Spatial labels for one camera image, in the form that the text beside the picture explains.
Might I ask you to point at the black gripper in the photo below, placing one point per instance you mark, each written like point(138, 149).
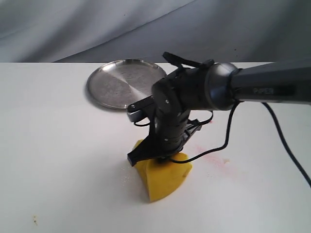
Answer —
point(174, 96)

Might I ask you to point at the yellow sponge block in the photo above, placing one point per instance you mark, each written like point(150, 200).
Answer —
point(160, 179)

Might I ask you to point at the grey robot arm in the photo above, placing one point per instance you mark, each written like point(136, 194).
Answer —
point(213, 87)

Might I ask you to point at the round steel plate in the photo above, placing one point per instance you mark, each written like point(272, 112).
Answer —
point(120, 83)

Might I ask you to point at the grey backdrop cloth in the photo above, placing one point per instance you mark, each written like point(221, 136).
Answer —
point(95, 31)

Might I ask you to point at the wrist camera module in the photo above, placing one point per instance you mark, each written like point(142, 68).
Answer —
point(141, 109)

